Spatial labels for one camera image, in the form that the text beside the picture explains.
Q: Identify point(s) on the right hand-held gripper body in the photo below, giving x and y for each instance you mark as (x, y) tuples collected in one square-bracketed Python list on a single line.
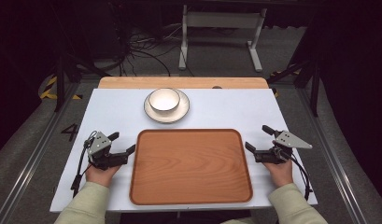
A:
[(285, 141)]

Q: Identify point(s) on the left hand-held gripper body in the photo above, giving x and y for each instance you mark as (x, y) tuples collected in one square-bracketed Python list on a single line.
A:
[(100, 143)]

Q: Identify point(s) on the person's left hand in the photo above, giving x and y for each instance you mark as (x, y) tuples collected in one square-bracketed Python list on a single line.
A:
[(101, 175)]

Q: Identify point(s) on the person's right hand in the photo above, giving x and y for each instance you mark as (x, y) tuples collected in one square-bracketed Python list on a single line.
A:
[(280, 174)]

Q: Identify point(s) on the white table cover sheet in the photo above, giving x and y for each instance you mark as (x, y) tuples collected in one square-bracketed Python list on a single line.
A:
[(110, 109)]

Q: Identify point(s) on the yellow black floor tape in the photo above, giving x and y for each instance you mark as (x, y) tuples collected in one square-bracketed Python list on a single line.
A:
[(277, 74), (48, 90)]

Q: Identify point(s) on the white plate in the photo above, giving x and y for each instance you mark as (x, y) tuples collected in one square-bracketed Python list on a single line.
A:
[(179, 115)]

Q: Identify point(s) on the black tripod stand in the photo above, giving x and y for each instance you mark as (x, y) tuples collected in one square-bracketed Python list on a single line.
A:
[(60, 84), (314, 87)]

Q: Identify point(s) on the white bowl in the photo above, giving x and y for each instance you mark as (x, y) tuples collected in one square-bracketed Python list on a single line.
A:
[(164, 99)]

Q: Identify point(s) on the brown wooden tray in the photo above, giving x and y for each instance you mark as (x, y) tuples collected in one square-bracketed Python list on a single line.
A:
[(190, 168)]

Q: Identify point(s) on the aluminium floor rail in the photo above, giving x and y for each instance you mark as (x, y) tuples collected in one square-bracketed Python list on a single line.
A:
[(332, 155), (33, 158)]

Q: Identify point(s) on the white metal stand frame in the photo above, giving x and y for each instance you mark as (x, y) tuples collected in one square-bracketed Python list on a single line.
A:
[(223, 20)]

